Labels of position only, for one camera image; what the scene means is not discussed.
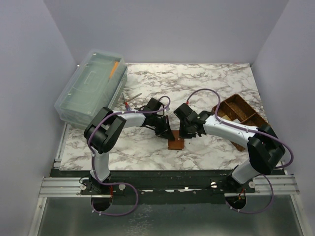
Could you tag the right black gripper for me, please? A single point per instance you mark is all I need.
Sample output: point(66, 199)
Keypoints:
point(183, 134)

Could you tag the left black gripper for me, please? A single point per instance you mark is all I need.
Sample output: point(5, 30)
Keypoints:
point(165, 132)

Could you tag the brown leather card holder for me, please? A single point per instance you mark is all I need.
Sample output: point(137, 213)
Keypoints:
point(178, 143)

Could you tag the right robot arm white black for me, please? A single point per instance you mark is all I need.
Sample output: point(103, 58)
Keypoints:
point(264, 148)

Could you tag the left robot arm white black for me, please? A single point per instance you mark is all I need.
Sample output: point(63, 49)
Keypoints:
point(104, 130)

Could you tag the silver cards in tray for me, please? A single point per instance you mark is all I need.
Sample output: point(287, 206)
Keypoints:
point(236, 120)

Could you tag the brown woven wicker tray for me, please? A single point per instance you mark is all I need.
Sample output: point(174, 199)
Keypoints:
point(236, 107)

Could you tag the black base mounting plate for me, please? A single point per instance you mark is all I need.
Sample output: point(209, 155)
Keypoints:
point(164, 187)

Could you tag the clear plastic storage box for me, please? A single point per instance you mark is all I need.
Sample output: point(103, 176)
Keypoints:
point(89, 89)

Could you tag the orange pencil in box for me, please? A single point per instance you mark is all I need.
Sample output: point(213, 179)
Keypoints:
point(116, 64)

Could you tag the aluminium rail frame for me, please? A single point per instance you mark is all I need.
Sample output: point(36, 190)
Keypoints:
point(274, 209)

